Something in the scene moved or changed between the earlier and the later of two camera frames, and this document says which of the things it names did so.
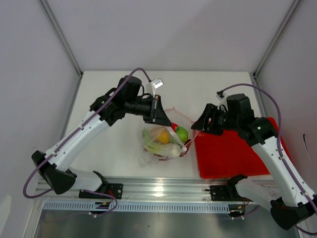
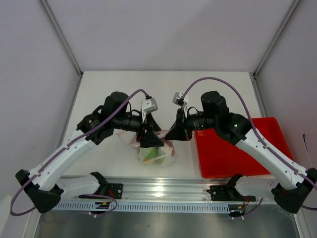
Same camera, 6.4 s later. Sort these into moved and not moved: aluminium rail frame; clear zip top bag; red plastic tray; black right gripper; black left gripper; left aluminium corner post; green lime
Moved: black right gripper; black left gripper; clear zip top bag; green lime
Not moved: aluminium rail frame; left aluminium corner post; red plastic tray
